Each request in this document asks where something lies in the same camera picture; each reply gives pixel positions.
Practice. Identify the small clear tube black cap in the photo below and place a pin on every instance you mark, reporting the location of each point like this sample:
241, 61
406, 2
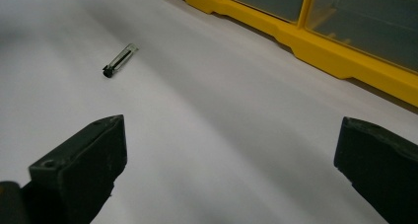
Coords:
116, 62

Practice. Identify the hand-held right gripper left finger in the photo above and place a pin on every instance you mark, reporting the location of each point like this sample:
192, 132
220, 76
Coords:
75, 171

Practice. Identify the set of clear drawers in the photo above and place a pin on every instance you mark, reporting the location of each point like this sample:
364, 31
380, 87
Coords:
368, 26

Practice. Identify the yellow black organizer cabinet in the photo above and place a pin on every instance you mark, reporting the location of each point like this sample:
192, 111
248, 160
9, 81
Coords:
328, 61

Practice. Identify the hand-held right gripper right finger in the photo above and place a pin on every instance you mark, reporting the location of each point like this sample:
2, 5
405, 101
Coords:
384, 168

